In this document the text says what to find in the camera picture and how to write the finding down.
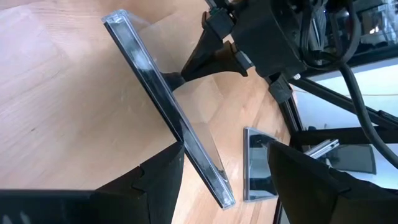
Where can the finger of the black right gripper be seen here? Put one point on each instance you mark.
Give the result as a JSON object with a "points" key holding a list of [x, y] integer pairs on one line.
{"points": [[224, 62], [214, 31]]}

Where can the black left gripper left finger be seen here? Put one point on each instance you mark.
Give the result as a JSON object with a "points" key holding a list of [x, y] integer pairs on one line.
{"points": [[155, 186]]}

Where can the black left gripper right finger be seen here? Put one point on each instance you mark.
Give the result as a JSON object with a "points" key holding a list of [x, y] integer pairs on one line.
{"points": [[311, 193]]}

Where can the black clear jewel case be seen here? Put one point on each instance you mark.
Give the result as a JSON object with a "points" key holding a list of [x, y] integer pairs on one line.
{"points": [[155, 84], [256, 168]]}

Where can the silver frame bracket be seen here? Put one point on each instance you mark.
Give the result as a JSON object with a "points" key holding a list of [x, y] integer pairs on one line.
{"points": [[323, 148]]}

